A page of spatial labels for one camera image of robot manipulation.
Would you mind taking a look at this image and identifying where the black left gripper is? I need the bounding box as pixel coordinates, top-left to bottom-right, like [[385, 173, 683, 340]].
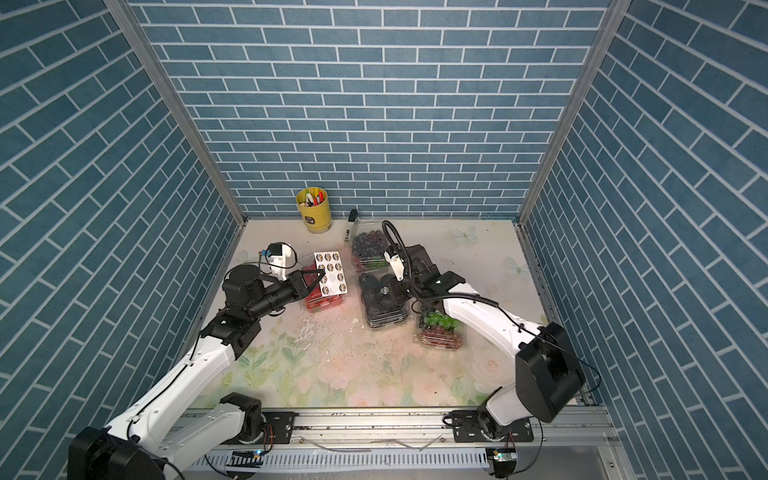
[[247, 269, 325, 321]]

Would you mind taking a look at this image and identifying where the white fruit sticker sheet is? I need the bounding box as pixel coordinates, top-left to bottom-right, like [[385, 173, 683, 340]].
[[314, 251, 349, 297]]

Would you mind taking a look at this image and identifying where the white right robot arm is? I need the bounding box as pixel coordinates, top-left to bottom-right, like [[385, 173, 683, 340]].
[[400, 245, 586, 427]]

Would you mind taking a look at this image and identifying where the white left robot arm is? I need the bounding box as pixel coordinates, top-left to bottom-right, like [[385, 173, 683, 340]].
[[67, 264, 325, 479]]

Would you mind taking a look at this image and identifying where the clear box of strawberries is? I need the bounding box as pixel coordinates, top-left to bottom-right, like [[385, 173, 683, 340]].
[[298, 255, 345, 313]]

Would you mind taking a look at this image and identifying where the clear box of avocados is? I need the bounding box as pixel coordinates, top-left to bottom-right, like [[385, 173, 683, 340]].
[[358, 272, 410, 329]]

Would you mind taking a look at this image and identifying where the clear box of dark grapes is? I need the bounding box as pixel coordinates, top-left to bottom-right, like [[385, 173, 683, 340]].
[[351, 222, 389, 273]]

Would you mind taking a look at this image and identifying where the clear box of mixed grapes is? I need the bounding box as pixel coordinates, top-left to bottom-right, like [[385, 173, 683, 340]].
[[416, 309, 465, 350]]

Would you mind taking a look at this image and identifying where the black capped marker pen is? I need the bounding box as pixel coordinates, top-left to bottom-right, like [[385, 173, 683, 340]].
[[344, 208, 359, 244]]

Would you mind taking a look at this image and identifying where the yellow pen cup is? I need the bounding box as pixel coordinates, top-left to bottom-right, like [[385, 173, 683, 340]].
[[296, 187, 332, 234]]

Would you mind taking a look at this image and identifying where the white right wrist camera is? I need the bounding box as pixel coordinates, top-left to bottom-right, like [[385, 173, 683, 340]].
[[384, 251, 405, 281]]

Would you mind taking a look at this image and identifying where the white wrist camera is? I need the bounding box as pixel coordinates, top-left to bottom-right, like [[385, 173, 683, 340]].
[[259, 242, 298, 281], [384, 251, 405, 281]]

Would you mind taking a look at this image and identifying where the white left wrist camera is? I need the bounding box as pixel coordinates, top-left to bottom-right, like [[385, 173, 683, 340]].
[[259, 242, 298, 281]]

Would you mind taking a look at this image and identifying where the black corrugated cable conduit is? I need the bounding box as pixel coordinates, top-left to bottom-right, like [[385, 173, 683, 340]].
[[381, 220, 541, 337]]

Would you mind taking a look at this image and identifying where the white perforated cable tray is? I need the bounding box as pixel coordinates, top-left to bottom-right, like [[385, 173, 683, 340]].
[[189, 448, 490, 473]]

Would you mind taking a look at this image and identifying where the metal base rail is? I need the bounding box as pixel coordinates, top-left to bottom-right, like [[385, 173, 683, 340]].
[[263, 406, 619, 450]]

